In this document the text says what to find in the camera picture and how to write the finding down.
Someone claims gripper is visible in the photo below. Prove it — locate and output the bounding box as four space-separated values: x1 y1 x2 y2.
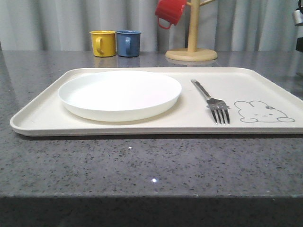
291 0 303 78

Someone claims silver metal fork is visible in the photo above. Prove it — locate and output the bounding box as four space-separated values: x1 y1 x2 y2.
191 79 230 125

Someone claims white round plate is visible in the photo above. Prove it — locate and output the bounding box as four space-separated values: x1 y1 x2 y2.
58 70 182 122

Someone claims grey pleated curtain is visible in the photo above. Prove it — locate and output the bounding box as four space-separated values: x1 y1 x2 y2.
0 0 303 52

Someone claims cream rabbit print tray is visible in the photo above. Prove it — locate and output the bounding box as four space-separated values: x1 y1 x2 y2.
10 68 303 136

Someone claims wooden mug tree stand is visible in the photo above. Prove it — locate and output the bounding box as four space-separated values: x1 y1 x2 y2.
165 0 217 61

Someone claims red enamel mug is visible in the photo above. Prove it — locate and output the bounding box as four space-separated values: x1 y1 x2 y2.
155 0 187 29

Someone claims blue enamel mug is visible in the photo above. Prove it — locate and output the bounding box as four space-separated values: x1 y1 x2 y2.
116 30 141 57

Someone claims yellow enamel mug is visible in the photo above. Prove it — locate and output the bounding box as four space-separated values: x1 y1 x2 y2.
90 30 116 57

